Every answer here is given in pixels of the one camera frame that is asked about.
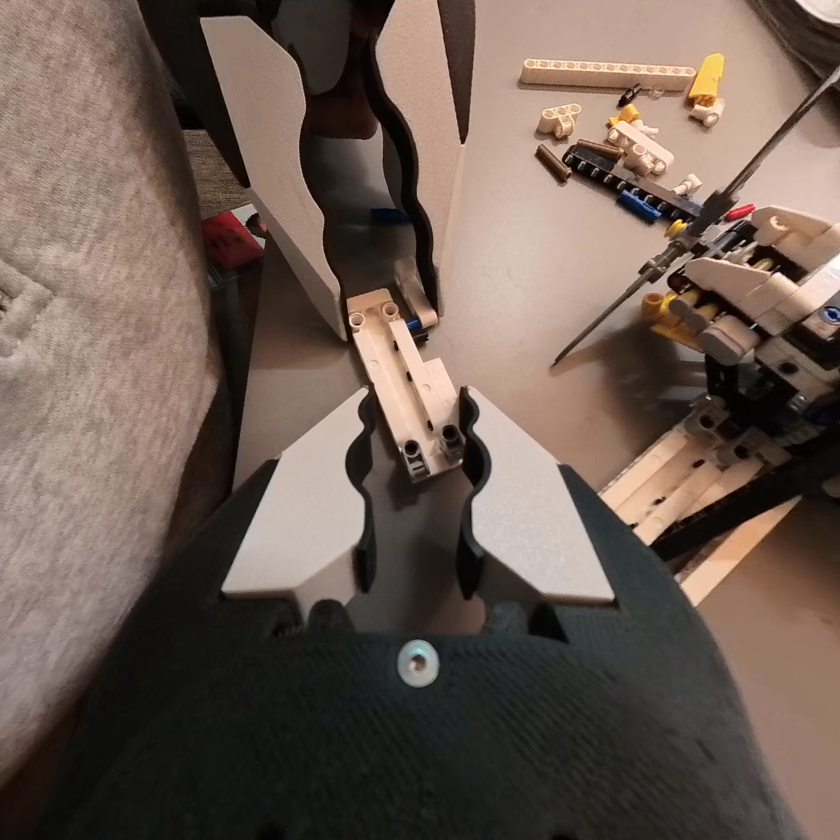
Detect white three-hole lego connector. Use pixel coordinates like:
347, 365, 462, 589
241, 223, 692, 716
535, 102, 585, 141

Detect tan fabric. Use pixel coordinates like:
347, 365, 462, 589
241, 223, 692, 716
180, 128, 263, 221

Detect dark grey container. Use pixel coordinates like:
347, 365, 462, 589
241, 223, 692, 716
748, 0, 840, 74

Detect person's left hand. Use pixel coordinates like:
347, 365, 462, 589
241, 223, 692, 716
308, 26, 385, 140

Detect long white lego beam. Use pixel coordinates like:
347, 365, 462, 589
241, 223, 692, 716
518, 56, 698, 91

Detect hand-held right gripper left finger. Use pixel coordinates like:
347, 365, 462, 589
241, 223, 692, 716
222, 386, 378, 603

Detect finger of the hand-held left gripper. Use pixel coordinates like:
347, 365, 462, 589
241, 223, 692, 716
369, 0, 476, 317
199, 14, 350, 343

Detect lego helicopter model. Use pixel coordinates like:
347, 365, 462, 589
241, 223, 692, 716
553, 64, 840, 567

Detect long black lego beam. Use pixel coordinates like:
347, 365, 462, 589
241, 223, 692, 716
562, 144, 702, 219

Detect yellow lego panel piece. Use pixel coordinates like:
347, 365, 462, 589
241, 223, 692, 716
684, 52, 727, 109

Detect white lego panel assembly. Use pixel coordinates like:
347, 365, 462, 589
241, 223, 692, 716
346, 287, 471, 487

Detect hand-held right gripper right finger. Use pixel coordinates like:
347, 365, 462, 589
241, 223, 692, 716
454, 386, 616, 606

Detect white angled lego piece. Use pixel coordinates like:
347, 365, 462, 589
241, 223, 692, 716
392, 256, 439, 329

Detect grey sweater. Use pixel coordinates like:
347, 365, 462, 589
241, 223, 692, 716
0, 0, 231, 788

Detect red printed booklet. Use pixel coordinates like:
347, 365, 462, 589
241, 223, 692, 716
200, 202, 269, 270

